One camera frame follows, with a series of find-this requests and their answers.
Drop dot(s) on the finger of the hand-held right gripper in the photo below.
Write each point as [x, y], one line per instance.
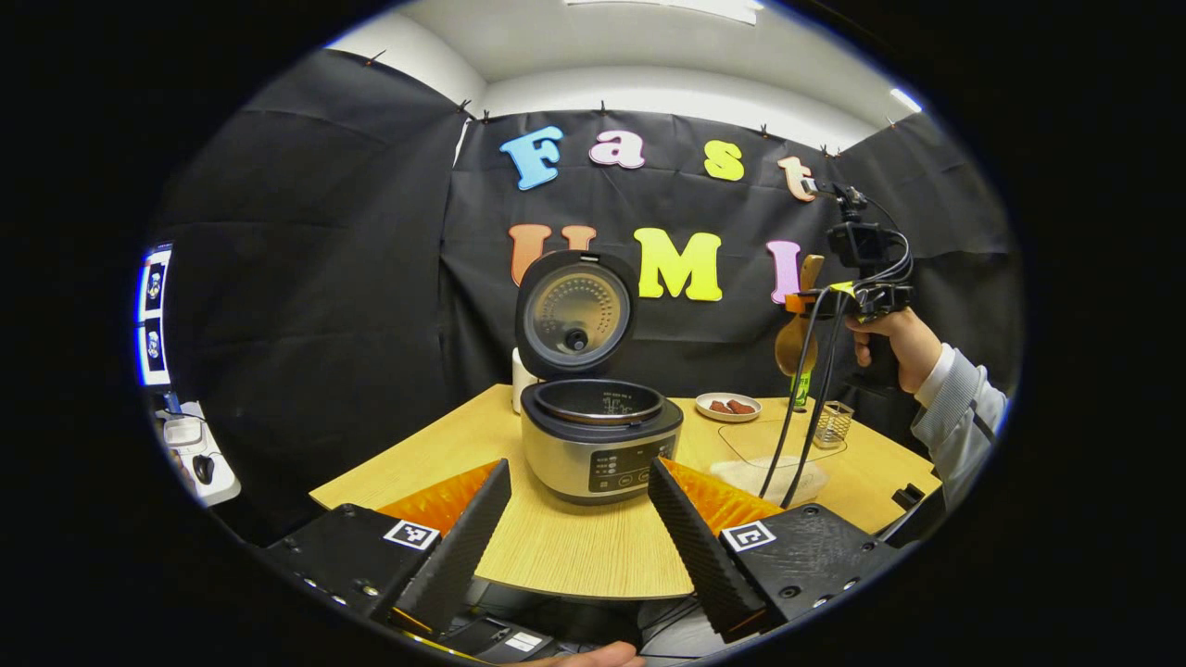
[801, 301]

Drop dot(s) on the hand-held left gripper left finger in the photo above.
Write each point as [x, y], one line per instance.
[463, 556]

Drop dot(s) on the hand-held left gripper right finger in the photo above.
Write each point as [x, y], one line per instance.
[704, 556]

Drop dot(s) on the wooden spoon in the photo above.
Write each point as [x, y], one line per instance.
[795, 347]

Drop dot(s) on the clear box of rice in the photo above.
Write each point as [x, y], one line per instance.
[750, 477]

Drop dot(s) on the metal mesh chopstick holder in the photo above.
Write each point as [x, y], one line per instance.
[834, 426]

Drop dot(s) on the black silver rice cooker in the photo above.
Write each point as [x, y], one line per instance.
[593, 454]

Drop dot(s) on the green drink bottle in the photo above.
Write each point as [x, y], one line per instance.
[802, 391]

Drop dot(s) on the black device white label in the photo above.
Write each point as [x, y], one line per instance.
[505, 639]

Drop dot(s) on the white round plate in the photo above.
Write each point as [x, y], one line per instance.
[702, 405]

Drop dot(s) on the small ceiling light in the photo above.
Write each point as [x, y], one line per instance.
[906, 99]

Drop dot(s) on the white toaster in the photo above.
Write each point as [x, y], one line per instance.
[523, 384]

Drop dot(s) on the black table clamp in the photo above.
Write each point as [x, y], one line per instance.
[913, 500]

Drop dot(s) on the black backdrop cloth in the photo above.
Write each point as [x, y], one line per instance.
[324, 324]

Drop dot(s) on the black computer mouse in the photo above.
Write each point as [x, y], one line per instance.
[204, 469]

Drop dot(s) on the long ceiling light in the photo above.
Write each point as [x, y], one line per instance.
[667, 7]

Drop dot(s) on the computer monitor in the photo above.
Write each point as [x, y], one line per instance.
[155, 315]

